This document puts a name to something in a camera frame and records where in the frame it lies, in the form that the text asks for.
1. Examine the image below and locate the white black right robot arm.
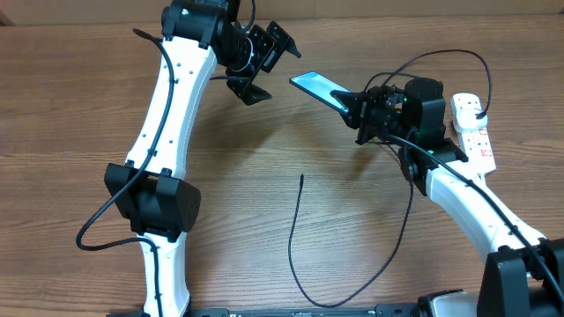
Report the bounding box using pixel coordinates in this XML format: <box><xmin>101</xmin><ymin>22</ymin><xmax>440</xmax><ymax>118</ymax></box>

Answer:
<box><xmin>330</xmin><ymin>77</ymin><xmax>563</xmax><ymax>316</ymax></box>

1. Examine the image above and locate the black charging cable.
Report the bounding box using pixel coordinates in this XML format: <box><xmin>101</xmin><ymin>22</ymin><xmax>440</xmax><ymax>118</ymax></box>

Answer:
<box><xmin>287</xmin><ymin>48</ymin><xmax>493</xmax><ymax>308</ymax></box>

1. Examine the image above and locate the white charger plug adapter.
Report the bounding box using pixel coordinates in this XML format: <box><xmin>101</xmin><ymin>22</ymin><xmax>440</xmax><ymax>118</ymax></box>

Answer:
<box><xmin>453</xmin><ymin>107</ymin><xmax>488</xmax><ymax>133</ymax></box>

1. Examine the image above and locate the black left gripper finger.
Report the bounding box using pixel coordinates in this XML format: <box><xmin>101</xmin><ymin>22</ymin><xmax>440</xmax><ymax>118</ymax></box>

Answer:
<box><xmin>267</xmin><ymin>21</ymin><xmax>301</xmax><ymax>58</ymax></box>
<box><xmin>233</xmin><ymin>83</ymin><xmax>272</xmax><ymax>106</ymax></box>

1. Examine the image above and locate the white power strip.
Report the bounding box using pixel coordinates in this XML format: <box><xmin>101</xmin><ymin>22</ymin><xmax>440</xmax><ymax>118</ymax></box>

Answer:
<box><xmin>449</xmin><ymin>92</ymin><xmax>497</xmax><ymax>175</ymax></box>

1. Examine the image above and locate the Samsung Galaxy smartphone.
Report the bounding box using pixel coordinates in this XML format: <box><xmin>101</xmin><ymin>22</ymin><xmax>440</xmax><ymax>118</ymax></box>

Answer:
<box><xmin>289</xmin><ymin>71</ymin><xmax>349</xmax><ymax>114</ymax></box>

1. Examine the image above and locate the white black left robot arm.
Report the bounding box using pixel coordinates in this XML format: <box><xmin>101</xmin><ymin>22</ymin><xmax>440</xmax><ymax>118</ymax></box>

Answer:
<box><xmin>104</xmin><ymin>1</ymin><xmax>300</xmax><ymax>316</ymax></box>

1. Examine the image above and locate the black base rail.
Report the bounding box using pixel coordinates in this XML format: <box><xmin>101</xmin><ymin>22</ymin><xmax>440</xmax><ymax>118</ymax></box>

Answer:
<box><xmin>182</xmin><ymin>303</ymin><xmax>419</xmax><ymax>317</ymax></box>

